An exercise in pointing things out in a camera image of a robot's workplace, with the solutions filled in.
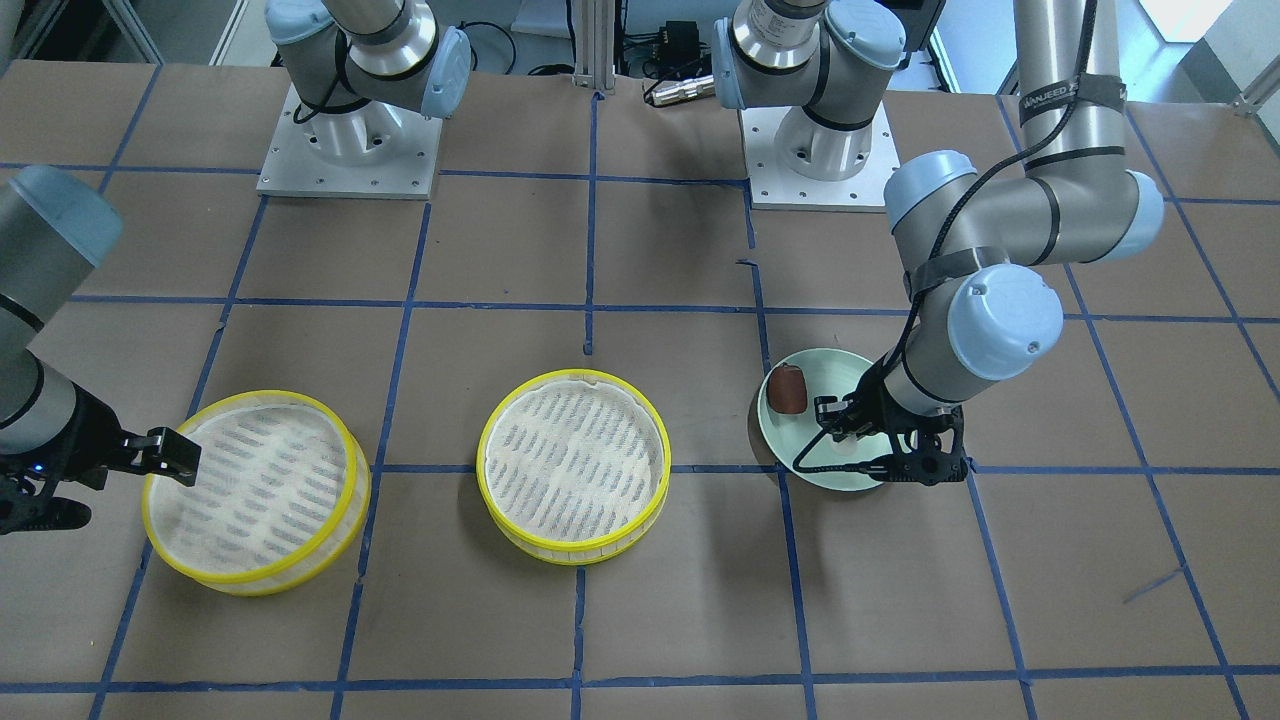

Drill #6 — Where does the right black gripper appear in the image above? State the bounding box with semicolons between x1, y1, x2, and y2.
1;386;202;536

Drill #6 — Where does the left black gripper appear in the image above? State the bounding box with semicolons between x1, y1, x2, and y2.
814;363;972;487

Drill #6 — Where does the white bun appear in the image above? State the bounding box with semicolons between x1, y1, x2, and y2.
827;433;859;462

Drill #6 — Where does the brown bun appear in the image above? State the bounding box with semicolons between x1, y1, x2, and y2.
764;363;809;415

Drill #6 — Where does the yellow steamer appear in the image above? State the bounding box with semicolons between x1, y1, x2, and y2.
141;389;371;596
476;368;672;566

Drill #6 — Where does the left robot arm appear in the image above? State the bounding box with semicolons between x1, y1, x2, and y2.
710;1;1164;486

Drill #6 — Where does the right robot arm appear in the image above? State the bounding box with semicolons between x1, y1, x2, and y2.
1;1;471;533

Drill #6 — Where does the green plate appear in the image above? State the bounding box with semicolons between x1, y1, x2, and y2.
756;347;896;493

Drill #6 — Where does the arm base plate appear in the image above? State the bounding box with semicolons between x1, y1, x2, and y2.
739;106;900;213
256;87;445;201

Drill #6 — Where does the aluminium frame post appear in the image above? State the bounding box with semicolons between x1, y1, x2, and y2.
568;1;625;97

